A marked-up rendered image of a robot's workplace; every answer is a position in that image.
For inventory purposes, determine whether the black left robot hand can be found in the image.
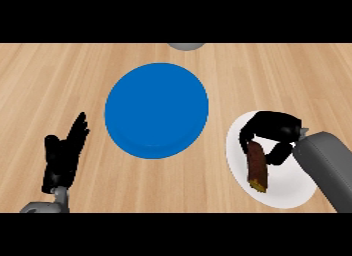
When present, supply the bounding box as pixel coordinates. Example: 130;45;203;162
40;111;92;195

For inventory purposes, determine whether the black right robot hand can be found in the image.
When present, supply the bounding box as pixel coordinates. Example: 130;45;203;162
238;110;303;167

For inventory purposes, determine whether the brown sweet potato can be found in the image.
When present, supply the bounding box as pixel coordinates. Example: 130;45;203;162
246;140;269;194

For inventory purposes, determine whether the white plate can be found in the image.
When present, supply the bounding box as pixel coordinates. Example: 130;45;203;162
225;110;319;210

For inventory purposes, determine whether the blue plate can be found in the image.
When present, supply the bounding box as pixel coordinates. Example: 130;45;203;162
104;62;210;160

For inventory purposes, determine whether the grey round object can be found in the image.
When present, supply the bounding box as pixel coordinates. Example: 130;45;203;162
167;43;207;52

